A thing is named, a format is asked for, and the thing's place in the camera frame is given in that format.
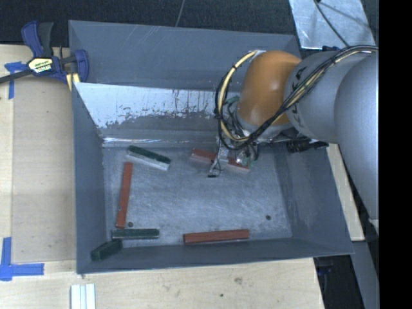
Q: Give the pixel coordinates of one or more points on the pale wood flat board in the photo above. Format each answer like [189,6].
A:
[42,172]

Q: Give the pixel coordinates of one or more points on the grey metal bin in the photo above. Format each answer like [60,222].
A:
[193,201]

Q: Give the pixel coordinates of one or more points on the red-brown flat block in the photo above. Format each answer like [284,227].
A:
[125,195]
[215,237]
[201,155]

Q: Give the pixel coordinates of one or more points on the black cylinder on white bracket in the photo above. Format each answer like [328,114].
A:
[301,146]

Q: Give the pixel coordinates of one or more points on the dark green flat block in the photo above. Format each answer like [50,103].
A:
[106,249]
[148,157]
[135,233]

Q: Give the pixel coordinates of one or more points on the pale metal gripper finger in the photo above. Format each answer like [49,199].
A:
[240,161]
[222,155]

